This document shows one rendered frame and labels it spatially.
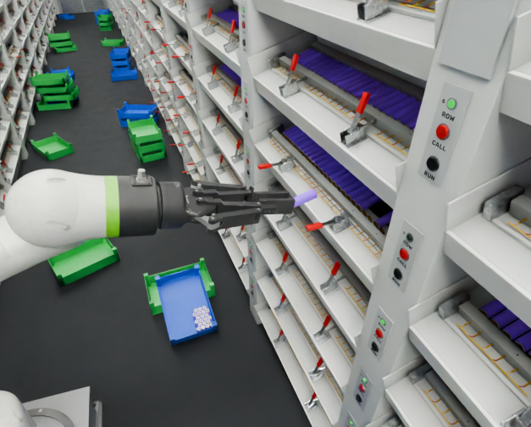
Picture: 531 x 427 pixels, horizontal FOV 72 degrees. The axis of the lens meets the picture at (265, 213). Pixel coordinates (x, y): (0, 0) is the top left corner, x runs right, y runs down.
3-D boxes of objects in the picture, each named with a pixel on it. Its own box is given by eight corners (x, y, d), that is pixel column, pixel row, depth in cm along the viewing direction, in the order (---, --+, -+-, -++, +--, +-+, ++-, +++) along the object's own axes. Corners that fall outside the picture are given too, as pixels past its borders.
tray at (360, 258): (375, 298, 70) (371, 268, 63) (257, 156, 114) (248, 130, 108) (462, 248, 72) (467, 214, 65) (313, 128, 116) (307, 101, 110)
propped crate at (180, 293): (217, 330, 163) (217, 324, 156) (171, 346, 157) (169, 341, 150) (198, 271, 177) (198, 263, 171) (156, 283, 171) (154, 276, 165)
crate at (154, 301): (152, 315, 169) (149, 304, 164) (146, 285, 184) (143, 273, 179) (215, 296, 178) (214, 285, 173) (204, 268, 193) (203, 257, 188)
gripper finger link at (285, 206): (258, 198, 63) (259, 200, 63) (294, 197, 66) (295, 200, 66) (255, 213, 65) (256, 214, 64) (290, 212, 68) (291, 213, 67)
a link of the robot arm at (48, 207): (-5, 247, 44) (-6, 158, 45) (15, 252, 55) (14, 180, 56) (121, 240, 50) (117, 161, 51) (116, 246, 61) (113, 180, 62)
